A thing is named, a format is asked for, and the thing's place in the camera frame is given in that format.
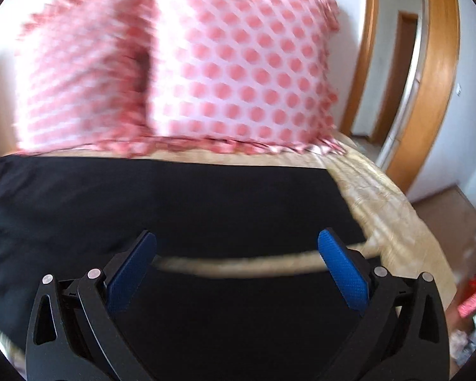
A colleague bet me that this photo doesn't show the wooden door frame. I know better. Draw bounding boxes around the wooden door frame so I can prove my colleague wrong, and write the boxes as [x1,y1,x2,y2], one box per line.
[340,0,460,192]

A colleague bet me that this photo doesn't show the black pants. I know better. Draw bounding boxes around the black pants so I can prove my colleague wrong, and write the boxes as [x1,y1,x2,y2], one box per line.
[0,156,365,380]

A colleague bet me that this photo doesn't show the left pink polka-dot pillow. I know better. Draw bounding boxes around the left pink polka-dot pillow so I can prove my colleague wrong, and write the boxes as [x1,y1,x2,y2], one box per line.
[13,0,150,152]

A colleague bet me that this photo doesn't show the pink polka-dot pillow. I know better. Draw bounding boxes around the pink polka-dot pillow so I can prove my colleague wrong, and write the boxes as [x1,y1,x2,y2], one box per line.
[13,0,150,152]
[147,0,339,147]

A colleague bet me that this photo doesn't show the right pink polka-dot pillow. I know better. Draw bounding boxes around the right pink polka-dot pillow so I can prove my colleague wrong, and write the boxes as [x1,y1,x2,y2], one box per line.
[147,0,339,147]

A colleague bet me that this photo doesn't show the cream floral bed sheet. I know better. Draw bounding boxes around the cream floral bed sheet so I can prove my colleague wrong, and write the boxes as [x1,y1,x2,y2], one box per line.
[39,140,457,304]

